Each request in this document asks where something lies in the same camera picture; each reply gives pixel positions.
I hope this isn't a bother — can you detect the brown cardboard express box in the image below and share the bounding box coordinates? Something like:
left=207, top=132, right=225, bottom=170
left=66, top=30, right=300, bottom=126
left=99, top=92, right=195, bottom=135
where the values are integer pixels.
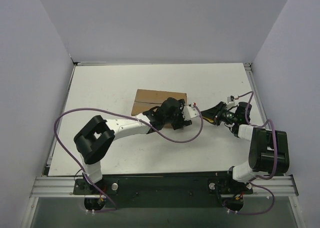
left=131, top=89, right=188, bottom=116

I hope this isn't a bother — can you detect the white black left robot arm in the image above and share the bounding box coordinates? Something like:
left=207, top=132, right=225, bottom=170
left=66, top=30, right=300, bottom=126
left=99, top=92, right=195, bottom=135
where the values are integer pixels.
left=73, top=97, right=199, bottom=194

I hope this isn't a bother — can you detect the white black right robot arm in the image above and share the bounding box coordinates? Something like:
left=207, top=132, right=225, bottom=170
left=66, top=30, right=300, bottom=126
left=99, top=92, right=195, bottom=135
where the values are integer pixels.
left=201, top=102, right=290, bottom=183

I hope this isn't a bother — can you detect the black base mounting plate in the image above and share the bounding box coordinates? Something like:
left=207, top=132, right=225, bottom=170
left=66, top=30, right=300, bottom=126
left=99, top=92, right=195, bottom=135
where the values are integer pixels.
left=73, top=176, right=253, bottom=210

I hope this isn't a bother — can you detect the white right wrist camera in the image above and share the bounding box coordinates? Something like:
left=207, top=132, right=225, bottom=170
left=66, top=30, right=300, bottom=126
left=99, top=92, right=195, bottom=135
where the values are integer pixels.
left=226, top=95, right=235, bottom=106

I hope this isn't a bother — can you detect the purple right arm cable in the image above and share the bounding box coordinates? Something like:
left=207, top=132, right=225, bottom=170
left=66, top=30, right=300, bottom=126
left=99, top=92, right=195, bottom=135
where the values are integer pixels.
left=236, top=91, right=278, bottom=215

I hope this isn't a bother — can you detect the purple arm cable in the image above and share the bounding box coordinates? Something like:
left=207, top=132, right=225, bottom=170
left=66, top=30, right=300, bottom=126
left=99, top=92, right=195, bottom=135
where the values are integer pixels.
left=54, top=105, right=204, bottom=213
left=236, top=91, right=278, bottom=215

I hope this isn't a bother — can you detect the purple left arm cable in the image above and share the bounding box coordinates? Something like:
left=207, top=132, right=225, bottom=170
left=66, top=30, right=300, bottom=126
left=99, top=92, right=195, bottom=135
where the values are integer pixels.
left=54, top=105, right=204, bottom=213

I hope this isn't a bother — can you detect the aluminium front frame rail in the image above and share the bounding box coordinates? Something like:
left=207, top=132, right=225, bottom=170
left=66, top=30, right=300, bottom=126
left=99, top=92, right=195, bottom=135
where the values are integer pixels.
left=30, top=176, right=299, bottom=198

